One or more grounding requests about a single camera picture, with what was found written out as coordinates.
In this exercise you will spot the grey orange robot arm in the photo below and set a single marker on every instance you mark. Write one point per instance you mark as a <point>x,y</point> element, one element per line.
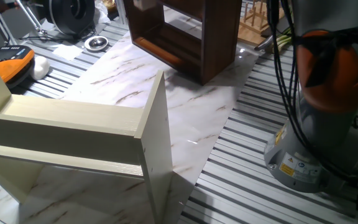
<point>328,81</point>

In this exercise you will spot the dark brown wooden shelf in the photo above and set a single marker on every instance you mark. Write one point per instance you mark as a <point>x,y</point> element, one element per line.
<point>219,40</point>

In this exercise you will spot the cream wooden shelf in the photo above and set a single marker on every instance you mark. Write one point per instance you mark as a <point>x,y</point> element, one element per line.
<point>73,124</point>

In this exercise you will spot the white rounded soft object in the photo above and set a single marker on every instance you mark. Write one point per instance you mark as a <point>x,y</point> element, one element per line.
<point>40,68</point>

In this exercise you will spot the white marble pattern mat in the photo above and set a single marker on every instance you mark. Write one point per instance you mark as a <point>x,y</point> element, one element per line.
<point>191,118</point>

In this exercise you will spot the metal cleaver knife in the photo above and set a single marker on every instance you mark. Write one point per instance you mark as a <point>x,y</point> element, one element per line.
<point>263,45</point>

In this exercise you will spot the wooden dish rack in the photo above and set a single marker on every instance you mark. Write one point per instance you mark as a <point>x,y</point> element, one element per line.
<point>253,28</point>

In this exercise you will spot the crumpled white plastic bag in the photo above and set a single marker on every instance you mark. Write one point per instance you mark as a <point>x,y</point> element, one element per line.
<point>101,12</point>

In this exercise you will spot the green onion bunch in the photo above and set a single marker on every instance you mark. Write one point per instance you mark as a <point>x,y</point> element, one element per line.
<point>283,40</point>

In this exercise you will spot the white paper sheet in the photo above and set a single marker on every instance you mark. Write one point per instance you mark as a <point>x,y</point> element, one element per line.
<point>67,51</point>

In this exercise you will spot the orange black teach pendant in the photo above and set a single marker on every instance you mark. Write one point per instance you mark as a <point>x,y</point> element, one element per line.
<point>11,63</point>

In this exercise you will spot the thin metal stand rod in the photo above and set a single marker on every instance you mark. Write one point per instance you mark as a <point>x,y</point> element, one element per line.
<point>30,15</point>

